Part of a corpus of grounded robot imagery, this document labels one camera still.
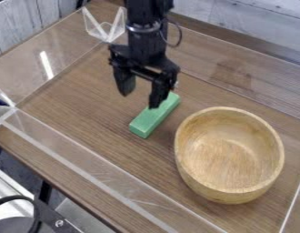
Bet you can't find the green rectangular block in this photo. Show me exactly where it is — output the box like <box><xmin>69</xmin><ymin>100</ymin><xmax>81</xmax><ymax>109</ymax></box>
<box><xmin>129</xmin><ymin>92</ymin><xmax>181</xmax><ymax>138</ymax></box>

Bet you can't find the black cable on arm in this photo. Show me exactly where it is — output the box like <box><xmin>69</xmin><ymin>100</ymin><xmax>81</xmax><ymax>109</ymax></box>
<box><xmin>160</xmin><ymin>19</ymin><xmax>184</xmax><ymax>48</ymax></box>

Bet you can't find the clear acrylic tray wall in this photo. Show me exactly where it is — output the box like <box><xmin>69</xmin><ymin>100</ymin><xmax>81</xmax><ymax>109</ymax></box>
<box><xmin>0</xmin><ymin>12</ymin><xmax>300</xmax><ymax>233</ymax></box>

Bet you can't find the black chair armrest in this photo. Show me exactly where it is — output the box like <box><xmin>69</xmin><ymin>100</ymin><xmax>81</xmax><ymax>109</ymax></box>
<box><xmin>0</xmin><ymin>195</ymin><xmax>40</xmax><ymax>233</ymax></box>

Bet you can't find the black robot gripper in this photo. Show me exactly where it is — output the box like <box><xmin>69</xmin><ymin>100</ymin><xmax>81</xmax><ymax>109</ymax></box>
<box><xmin>109</xmin><ymin>22</ymin><xmax>180</xmax><ymax>109</ymax></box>

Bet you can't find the clear acrylic corner bracket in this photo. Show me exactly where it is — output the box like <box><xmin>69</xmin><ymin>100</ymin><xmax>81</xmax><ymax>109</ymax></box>
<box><xmin>81</xmin><ymin>6</ymin><xmax>127</xmax><ymax>44</ymax></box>

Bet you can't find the black table leg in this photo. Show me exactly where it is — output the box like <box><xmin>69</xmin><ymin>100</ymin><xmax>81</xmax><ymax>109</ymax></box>
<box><xmin>39</xmin><ymin>181</ymin><xmax>52</xmax><ymax>204</ymax></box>

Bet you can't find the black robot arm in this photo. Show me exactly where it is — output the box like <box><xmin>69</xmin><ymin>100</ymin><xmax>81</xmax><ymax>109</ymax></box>
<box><xmin>109</xmin><ymin>0</ymin><xmax>181</xmax><ymax>109</ymax></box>

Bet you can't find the light wooden bowl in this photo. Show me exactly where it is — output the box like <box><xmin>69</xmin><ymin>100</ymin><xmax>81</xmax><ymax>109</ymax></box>
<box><xmin>175</xmin><ymin>106</ymin><xmax>285</xmax><ymax>205</ymax></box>

